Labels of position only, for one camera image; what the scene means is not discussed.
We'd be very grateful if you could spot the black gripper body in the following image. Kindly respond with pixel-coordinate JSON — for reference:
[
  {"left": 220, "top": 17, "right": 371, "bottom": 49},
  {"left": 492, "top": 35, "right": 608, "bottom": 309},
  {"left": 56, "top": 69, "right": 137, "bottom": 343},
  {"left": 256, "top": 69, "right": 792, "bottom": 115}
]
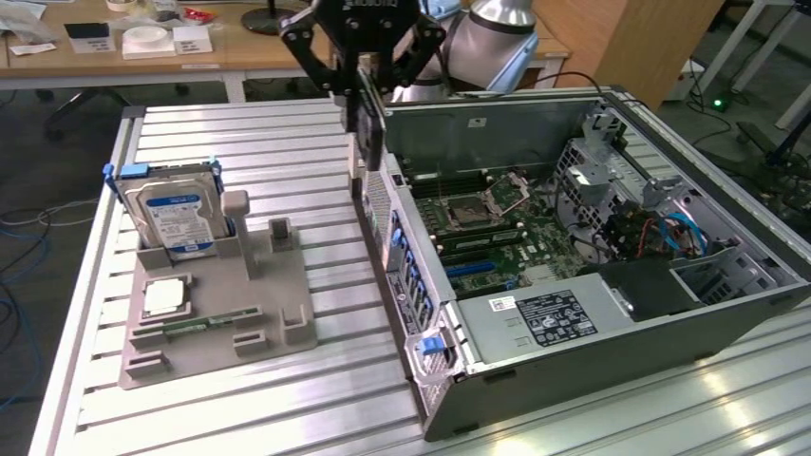
[{"left": 315, "top": 0, "right": 423, "bottom": 94}]

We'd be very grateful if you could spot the black gpu card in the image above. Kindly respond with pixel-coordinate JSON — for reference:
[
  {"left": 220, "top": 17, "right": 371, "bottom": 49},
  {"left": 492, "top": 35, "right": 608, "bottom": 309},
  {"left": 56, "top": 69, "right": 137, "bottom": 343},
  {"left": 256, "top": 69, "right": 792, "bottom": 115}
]
[{"left": 343, "top": 52, "right": 392, "bottom": 173}]

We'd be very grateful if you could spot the black round lamp base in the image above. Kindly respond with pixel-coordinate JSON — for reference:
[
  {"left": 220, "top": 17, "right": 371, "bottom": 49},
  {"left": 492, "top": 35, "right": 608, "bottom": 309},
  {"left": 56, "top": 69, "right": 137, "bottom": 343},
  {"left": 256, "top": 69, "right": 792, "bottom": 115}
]
[{"left": 240, "top": 0, "right": 299, "bottom": 36}]

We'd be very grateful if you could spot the wooden desk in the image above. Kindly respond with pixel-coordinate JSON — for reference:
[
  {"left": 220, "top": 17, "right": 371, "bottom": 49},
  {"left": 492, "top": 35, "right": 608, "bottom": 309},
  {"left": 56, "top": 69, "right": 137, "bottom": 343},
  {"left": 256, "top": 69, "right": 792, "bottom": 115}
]
[{"left": 0, "top": 0, "right": 571, "bottom": 104}]

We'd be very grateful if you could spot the plain white box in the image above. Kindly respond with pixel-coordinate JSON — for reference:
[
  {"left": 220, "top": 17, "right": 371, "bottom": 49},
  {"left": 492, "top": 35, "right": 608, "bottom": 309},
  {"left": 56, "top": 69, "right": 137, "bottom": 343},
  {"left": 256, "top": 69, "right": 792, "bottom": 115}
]
[{"left": 171, "top": 25, "right": 215, "bottom": 56}]

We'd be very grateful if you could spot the white box with round insert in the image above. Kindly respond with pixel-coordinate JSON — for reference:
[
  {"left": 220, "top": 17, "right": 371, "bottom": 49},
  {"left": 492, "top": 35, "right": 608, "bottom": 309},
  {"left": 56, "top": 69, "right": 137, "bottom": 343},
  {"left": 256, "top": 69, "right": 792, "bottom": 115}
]
[{"left": 120, "top": 25, "right": 179, "bottom": 61}]

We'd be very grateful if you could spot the grey card retention latch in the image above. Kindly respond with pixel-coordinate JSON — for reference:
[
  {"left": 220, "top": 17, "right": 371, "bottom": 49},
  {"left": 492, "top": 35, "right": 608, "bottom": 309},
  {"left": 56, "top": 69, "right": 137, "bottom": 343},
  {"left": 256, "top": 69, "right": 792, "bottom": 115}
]
[{"left": 345, "top": 132, "right": 368, "bottom": 192}]

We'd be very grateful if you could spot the wooden cabinet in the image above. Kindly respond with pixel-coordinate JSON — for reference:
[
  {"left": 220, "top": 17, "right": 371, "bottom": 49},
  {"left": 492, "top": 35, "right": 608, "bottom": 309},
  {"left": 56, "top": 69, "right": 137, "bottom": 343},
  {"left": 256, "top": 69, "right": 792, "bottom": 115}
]
[{"left": 535, "top": 0, "right": 727, "bottom": 108}]

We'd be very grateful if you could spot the white box with black lid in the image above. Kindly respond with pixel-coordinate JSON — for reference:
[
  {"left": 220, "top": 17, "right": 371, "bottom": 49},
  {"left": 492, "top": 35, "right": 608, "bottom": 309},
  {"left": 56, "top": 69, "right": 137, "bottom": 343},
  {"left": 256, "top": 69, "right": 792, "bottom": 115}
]
[{"left": 63, "top": 22, "right": 117, "bottom": 55}]

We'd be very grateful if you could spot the metal socket cover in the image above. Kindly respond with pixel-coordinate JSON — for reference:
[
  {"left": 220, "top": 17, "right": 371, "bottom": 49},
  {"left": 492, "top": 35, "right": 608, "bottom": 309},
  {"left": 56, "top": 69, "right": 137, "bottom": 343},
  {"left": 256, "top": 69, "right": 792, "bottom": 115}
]
[{"left": 484, "top": 173, "right": 535, "bottom": 216}]

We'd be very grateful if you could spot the CPU socket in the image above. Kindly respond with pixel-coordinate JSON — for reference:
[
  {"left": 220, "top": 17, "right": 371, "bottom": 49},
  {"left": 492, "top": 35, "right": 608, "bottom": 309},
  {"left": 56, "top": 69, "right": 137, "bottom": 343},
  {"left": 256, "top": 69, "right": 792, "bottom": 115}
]
[{"left": 445, "top": 197, "right": 503, "bottom": 230}]

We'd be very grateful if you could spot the black office chair base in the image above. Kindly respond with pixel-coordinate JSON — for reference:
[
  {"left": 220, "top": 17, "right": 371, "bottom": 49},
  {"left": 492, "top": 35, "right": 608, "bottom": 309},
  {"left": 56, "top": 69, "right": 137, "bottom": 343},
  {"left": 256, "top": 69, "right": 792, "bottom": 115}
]
[{"left": 36, "top": 86, "right": 132, "bottom": 142}]

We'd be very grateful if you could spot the hard disk with blue carrier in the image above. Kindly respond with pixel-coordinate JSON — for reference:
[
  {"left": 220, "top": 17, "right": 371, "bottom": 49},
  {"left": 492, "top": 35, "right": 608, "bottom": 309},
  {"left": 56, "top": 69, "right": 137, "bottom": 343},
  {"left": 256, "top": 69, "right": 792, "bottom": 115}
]
[{"left": 103, "top": 155, "right": 235, "bottom": 261}]

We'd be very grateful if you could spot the black RAM stick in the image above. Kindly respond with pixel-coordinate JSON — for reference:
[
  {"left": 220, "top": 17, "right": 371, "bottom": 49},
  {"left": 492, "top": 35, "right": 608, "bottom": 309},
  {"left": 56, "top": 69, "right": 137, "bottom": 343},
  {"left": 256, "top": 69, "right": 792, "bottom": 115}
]
[
  {"left": 432, "top": 226, "right": 519, "bottom": 241},
  {"left": 439, "top": 234, "right": 523, "bottom": 254}
]

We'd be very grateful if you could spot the metal drive cage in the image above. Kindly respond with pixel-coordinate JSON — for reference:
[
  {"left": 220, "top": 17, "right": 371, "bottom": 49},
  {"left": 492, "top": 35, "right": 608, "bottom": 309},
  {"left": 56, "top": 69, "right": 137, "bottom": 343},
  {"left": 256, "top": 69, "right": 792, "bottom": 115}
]
[{"left": 548, "top": 136, "right": 674, "bottom": 260}]

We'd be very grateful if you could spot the clear plastic bag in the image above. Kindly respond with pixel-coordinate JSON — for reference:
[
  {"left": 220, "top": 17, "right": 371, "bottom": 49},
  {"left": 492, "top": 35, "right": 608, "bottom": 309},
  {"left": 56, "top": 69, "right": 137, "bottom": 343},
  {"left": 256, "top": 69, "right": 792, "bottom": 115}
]
[{"left": 0, "top": 0, "right": 63, "bottom": 44}]

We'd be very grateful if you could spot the green motherboard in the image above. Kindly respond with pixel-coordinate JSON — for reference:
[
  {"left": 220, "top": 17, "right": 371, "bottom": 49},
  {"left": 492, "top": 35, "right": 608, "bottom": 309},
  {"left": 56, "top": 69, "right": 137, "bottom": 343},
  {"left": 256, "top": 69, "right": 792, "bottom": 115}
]
[{"left": 397, "top": 161, "right": 610, "bottom": 300}]

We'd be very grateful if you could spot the blue expansion slot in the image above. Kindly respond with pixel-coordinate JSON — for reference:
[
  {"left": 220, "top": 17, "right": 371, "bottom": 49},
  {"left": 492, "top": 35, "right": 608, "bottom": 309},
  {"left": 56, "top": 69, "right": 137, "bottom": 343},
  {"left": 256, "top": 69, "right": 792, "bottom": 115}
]
[{"left": 444, "top": 261, "right": 497, "bottom": 279}]

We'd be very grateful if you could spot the silver CPU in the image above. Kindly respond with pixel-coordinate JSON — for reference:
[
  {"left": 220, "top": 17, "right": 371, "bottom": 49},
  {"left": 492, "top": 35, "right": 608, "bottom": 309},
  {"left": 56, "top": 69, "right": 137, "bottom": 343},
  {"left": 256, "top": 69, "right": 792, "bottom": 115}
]
[{"left": 143, "top": 279, "right": 191, "bottom": 315}]

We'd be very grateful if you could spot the green RAM stick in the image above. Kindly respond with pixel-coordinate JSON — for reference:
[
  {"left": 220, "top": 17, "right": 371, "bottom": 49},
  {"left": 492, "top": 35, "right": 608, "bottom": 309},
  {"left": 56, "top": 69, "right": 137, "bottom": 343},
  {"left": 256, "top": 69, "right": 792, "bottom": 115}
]
[{"left": 161, "top": 314, "right": 237, "bottom": 334}]

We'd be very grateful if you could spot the grey power supply unit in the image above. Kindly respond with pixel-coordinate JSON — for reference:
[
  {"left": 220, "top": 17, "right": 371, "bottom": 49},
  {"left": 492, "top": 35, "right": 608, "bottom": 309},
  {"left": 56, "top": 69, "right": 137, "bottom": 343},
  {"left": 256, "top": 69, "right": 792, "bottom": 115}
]
[{"left": 455, "top": 273, "right": 635, "bottom": 376}]

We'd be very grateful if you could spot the grey parts rack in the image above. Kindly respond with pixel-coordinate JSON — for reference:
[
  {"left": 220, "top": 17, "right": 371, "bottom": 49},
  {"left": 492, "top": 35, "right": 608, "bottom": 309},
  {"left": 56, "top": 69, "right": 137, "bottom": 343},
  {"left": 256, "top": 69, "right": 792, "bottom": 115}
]
[{"left": 117, "top": 188, "right": 319, "bottom": 391}]

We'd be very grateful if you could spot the metal disk bay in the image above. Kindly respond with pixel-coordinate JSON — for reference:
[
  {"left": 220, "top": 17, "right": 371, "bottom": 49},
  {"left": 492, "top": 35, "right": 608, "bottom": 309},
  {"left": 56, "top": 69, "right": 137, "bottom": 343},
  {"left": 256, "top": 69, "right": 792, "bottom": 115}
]
[{"left": 670, "top": 245, "right": 782, "bottom": 306}]

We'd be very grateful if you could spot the dark grey PC case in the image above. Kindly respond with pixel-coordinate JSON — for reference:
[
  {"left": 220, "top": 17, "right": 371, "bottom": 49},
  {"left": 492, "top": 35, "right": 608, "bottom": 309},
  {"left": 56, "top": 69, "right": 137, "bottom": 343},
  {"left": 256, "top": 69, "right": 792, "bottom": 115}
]
[{"left": 347, "top": 84, "right": 811, "bottom": 443}]

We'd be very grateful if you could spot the black power cable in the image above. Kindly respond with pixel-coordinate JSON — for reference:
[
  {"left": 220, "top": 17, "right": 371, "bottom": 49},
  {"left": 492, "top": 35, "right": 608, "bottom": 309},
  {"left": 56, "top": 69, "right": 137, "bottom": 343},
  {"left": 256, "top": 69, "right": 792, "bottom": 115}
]
[{"left": 519, "top": 70, "right": 643, "bottom": 104}]

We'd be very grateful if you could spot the white table frame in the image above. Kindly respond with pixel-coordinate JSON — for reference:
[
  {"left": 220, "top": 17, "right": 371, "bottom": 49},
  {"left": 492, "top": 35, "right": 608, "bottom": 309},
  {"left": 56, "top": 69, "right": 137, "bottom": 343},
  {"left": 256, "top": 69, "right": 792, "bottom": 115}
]
[{"left": 690, "top": 0, "right": 811, "bottom": 130}]

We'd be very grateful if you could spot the black wire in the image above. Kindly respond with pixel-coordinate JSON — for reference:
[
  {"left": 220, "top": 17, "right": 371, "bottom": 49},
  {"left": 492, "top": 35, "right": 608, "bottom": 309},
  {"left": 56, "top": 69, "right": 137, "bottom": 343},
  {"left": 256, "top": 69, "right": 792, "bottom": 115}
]
[{"left": 565, "top": 221, "right": 611, "bottom": 265}]

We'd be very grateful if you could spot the white floor cable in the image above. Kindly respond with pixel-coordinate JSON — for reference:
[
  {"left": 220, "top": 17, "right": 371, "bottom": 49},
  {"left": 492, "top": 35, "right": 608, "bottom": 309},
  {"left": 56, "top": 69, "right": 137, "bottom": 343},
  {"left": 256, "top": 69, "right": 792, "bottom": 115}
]
[{"left": 0, "top": 198, "right": 97, "bottom": 227}]

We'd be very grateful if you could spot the blue wire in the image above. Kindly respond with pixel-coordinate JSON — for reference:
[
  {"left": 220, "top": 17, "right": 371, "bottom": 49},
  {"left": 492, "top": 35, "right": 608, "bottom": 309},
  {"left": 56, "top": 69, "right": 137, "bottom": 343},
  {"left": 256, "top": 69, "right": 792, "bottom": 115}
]
[{"left": 656, "top": 212, "right": 710, "bottom": 258}]

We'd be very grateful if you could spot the black equipment with cables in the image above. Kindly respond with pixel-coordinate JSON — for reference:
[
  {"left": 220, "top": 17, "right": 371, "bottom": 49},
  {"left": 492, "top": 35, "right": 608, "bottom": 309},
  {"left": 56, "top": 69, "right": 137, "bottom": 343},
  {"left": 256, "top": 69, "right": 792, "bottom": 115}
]
[{"left": 736, "top": 120, "right": 811, "bottom": 220}]

